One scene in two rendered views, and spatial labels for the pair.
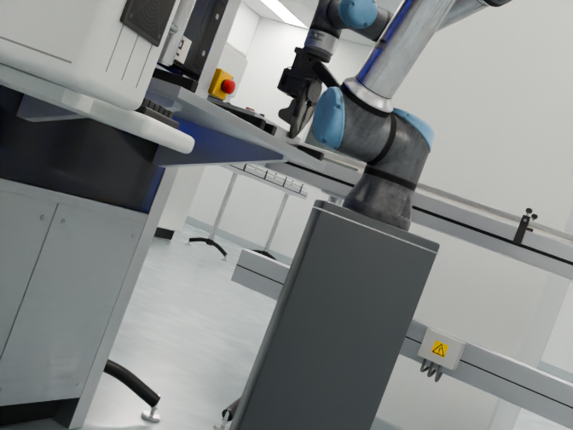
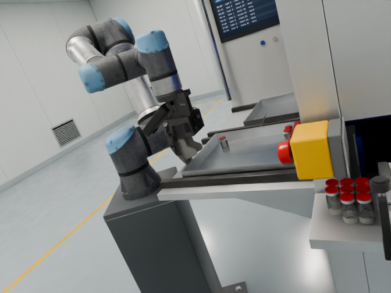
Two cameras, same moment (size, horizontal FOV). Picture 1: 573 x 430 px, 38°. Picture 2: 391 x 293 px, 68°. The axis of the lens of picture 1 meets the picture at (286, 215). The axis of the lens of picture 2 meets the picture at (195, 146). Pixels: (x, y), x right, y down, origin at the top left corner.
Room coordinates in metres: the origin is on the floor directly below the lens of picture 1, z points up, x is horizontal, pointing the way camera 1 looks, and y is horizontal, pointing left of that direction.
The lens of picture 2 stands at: (2.73, 0.19, 1.21)
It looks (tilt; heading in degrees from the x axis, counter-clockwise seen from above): 19 degrees down; 188
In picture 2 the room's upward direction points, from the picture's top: 19 degrees counter-clockwise
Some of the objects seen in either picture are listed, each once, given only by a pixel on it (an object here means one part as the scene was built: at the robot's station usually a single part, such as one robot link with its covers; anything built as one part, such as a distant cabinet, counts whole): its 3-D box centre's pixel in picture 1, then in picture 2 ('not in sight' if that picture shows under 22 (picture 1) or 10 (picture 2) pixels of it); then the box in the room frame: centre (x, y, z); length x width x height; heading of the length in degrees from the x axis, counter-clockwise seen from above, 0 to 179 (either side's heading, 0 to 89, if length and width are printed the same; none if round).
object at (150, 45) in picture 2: (332, 13); (156, 55); (1.98, 0.07, 1.21); 0.09 x 0.08 x 0.11; 26
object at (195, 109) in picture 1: (173, 105); (272, 134); (1.83, 0.32, 0.87); 0.70 x 0.48 x 0.02; 156
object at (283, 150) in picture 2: (227, 86); (290, 152); (2.27, 0.27, 0.99); 0.04 x 0.04 x 0.04; 66
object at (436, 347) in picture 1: (441, 349); not in sight; (2.58, -0.60, 0.50); 0.12 x 0.05 x 0.09; 66
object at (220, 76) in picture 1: (213, 82); (318, 149); (2.29, 0.31, 0.99); 0.08 x 0.07 x 0.07; 66
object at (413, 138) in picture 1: (399, 145); (127, 147); (1.78, -0.17, 0.96); 0.13 x 0.12 x 0.14; 116
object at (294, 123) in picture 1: (289, 116); (192, 147); (1.97, 0.08, 0.95); 0.06 x 0.03 x 0.09; 66
